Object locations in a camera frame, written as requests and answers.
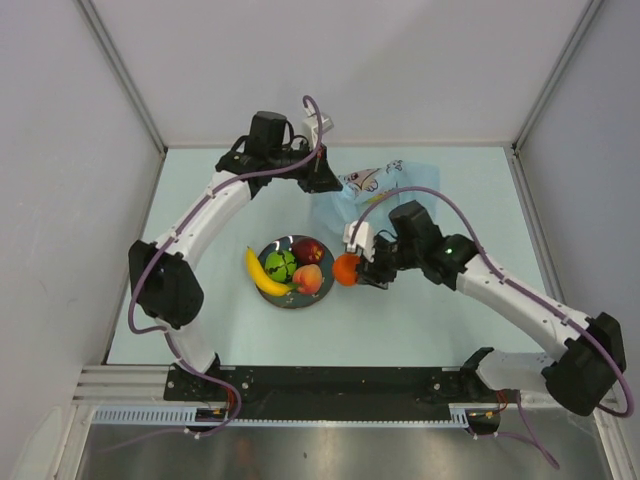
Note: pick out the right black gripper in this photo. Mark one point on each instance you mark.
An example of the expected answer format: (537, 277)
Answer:
(374, 272)

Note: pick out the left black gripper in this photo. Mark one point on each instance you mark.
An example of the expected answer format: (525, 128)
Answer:
(318, 178)

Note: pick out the orange fake mandarin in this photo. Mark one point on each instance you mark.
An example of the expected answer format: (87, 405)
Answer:
(341, 271)

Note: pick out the light blue printed plastic bag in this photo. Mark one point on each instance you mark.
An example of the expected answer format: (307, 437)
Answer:
(334, 210)

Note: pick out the orange fake peach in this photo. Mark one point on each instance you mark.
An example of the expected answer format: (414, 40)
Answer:
(308, 279)

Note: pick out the red fake apple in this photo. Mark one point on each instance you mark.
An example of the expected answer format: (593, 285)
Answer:
(307, 250)

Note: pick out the green fake watermelon ball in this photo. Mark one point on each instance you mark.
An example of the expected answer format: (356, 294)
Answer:
(281, 265)

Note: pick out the yellow fake banana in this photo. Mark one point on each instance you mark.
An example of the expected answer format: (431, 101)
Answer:
(261, 279)

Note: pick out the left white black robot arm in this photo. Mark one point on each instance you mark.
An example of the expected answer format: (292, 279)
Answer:
(162, 272)

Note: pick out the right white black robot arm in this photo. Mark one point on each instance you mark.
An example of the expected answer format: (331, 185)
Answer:
(581, 358)

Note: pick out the dark blue ceramic plate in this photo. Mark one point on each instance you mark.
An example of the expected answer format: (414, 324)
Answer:
(295, 300)

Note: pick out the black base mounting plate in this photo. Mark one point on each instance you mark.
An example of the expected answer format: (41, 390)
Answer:
(370, 394)

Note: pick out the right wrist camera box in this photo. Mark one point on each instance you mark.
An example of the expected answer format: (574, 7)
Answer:
(358, 239)

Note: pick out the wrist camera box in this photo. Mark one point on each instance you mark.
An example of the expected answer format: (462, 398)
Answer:
(358, 239)
(312, 124)

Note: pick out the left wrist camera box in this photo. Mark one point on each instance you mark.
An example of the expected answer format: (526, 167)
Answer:
(312, 124)

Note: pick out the white slotted cable duct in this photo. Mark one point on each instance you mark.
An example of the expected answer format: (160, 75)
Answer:
(205, 418)

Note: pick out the right corner aluminium post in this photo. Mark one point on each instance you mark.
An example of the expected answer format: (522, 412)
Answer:
(570, 49)

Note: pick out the corner aluminium post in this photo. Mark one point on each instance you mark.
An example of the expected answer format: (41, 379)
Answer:
(570, 49)
(122, 75)

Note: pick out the left corner aluminium post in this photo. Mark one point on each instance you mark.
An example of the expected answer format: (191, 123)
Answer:
(122, 75)

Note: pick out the aluminium frame rail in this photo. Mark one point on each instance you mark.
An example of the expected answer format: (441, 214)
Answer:
(121, 385)

